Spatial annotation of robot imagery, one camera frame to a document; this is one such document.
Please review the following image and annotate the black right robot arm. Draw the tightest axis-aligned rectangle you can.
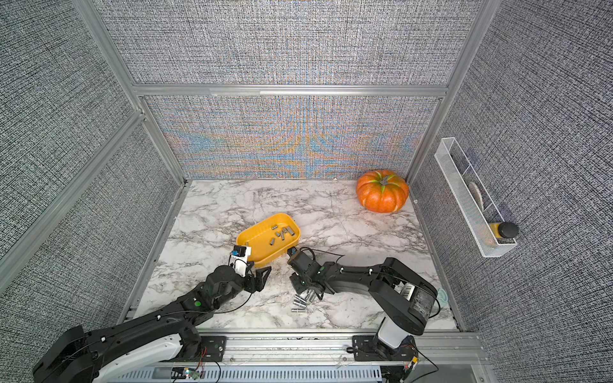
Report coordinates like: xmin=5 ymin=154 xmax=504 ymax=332
xmin=287 ymin=247 xmax=441 ymax=351

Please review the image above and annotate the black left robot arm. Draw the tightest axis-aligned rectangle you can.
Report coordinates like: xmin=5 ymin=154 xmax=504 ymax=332
xmin=32 ymin=262 xmax=271 ymax=382

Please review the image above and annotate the yellow plastic storage box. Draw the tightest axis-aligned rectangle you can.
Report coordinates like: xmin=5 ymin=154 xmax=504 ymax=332
xmin=236 ymin=213 xmax=301 ymax=268

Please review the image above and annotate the orange decorative pumpkin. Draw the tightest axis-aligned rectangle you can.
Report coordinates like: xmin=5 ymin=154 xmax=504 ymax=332
xmin=355 ymin=169 xmax=410 ymax=214

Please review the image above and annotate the mint green cup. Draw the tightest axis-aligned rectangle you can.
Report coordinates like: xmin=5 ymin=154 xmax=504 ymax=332
xmin=437 ymin=288 xmax=449 ymax=308

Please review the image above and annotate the yellow bottle with black cap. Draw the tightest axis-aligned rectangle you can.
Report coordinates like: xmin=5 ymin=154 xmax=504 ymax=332
xmin=488 ymin=222 xmax=520 ymax=239

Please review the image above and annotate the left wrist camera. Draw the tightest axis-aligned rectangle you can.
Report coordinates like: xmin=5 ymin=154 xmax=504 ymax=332
xmin=229 ymin=245 xmax=252 ymax=277

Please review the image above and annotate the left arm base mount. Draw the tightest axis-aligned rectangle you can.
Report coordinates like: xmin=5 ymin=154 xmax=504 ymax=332
xmin=184 ymin=335 xmax=228 ymax=362

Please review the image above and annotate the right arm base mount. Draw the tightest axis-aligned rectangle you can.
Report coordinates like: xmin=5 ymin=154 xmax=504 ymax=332
xmin=346 ymin=335 xmax=418 ymax=362

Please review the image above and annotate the clear acrylic wall shelf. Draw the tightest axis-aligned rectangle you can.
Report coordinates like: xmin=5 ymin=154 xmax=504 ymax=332
xmin=434 ymin=137 xmax=517 ymax=258

